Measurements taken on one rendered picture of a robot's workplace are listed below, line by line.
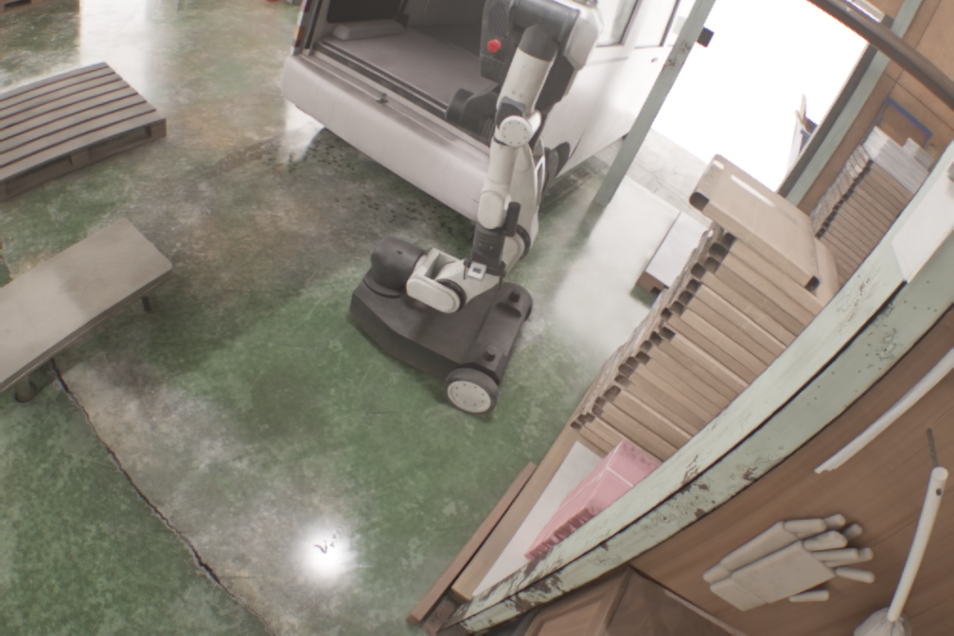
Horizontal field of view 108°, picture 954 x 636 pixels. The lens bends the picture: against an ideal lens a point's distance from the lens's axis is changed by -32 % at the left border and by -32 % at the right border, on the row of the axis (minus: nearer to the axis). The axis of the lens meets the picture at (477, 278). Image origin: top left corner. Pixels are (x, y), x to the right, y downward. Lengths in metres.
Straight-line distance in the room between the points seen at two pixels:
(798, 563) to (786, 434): 0.20
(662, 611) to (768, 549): 0.24
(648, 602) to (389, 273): 1.43
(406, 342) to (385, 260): 0.30
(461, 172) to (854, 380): 1.86
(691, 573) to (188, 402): 1.54
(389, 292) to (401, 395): 0.38
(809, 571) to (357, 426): 1.45
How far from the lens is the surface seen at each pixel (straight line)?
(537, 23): 1.16
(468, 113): 1.47
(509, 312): 2.00
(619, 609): 0.79
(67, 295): 1.93
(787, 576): 0.68
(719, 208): 1.31
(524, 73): 1.19
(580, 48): 1.30
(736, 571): 0.69
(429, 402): 1.86
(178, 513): 1.63
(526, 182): 1.48
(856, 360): 0.46
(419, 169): 2.24
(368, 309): 1.86
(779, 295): 1.39
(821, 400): 0.48
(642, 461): 1.48
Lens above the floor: 1.52
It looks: 39 degrees down
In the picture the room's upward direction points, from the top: 24 degrees clockwise
